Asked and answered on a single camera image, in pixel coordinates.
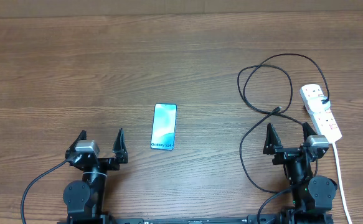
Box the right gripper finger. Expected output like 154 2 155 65
301 122 317 146
263 123 283 155

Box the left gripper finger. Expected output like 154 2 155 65
65 130 87 156
112 128 128 164

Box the Samsung Galaxy smartphone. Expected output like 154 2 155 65
151 103 177 151

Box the black USB charging cable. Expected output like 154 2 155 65
237 53 331 194

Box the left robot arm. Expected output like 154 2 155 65
63 129 128 223

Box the white charger adapter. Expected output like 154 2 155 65
304 96 331 114

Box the white power strip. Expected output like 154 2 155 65
299 84 342 144

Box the white power strip cord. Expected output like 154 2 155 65
332 142 353 224

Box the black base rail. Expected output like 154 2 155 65
113 215 279 224

